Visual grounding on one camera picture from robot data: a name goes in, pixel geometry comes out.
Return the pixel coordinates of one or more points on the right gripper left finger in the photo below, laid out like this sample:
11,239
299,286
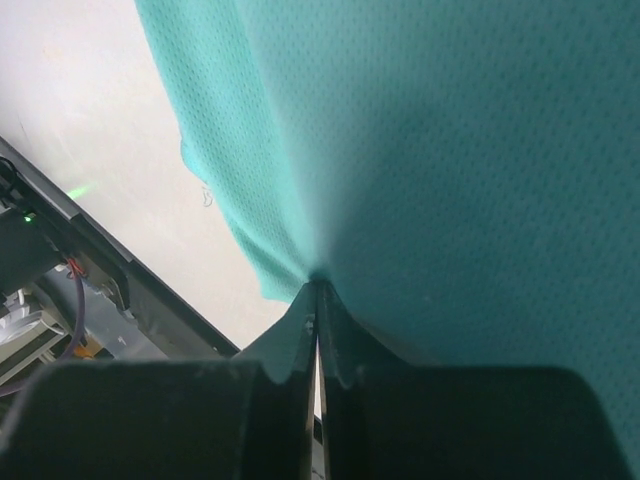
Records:
249,416

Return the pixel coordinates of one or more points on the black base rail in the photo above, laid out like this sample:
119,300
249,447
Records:
161,315

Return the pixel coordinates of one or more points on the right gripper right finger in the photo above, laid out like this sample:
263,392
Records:
385,418

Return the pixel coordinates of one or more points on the teal t shirt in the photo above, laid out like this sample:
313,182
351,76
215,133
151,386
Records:
465,173

